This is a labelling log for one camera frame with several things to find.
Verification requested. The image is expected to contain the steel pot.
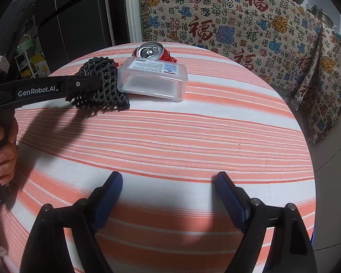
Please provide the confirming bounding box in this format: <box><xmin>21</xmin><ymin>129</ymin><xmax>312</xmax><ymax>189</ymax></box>
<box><xmin>306</xmin><ymin>4</ymin><xmax>337</xmax><ymax>29</ymax></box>

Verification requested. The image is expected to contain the storage rack with items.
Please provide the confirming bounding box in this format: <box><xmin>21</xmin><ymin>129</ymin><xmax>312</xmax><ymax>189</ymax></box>
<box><xmin>14</xmin><ymin>34</ymin><xmax>51</xmax><ymax>79</ymax></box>

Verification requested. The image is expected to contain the red drink can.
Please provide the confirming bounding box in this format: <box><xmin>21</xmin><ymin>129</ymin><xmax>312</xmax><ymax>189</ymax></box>
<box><xmin>131</xmin><ymin>42</ymin><xmax>178</xmax><ymax>63</ymax></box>

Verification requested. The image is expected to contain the person's left hand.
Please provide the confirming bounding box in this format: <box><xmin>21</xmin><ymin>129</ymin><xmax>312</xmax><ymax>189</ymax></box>
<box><xmin>0</xmin><ymin>116</ymin><xmax>19</xmax><ymax>187</ymax></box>

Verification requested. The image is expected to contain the printed blanket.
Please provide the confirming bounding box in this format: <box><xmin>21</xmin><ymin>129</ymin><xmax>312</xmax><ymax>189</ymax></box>
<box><xmin>138</xmin><ymin>0</ymin><xmax>324</xmax><ymax>99</ymax></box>
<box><xmin>289</xmin><ymin>24</ymin><xmax>341</xmax><ymax>146</ymax></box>

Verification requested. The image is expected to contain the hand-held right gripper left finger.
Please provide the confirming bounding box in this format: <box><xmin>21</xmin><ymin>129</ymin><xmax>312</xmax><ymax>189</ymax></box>
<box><xmin>20</xmin><ymin>171</ymin><xmax>123</xmax><ymax>273</ymax></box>

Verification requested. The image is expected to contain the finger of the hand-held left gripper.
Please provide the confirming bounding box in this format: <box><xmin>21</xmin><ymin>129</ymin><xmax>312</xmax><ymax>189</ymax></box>
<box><xmin>57</xmin><ymin>75</ymin><xmax>103</xmax><ymax>95</ymax></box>

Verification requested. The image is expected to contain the orange striped tablecloth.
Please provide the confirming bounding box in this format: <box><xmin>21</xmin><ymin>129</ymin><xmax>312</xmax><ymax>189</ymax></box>
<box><xmin>0</xmin><ymin>42</ymin><xmax>316</xmax><ymax>273</ymax></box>

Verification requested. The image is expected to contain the dark refrigerator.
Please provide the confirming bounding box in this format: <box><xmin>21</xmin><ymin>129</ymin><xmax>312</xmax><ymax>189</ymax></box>
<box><xmin>25</xmin><ymin>0</ymin><xmax>131</xmax><ymax>77</ymax></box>

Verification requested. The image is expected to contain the clear plastic box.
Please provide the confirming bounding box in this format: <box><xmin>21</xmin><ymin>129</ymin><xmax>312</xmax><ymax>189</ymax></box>
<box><xmin>117</xmin><ymin>56</ymin><xmax>187</xmax><ymax>102</ymax></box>

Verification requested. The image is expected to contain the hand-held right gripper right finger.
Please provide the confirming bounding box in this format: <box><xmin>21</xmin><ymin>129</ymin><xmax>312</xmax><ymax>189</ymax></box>
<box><xmin>214</xmin><ymin>171</ymin><xmax>319</xmax><ymax>273</ymax></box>

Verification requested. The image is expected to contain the black mesh net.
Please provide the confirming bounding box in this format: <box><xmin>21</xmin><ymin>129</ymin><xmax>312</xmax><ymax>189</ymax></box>
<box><xmin>65</xmin><ymin>57</ymin><xmax>130</xmax><ymax>111</ymax></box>

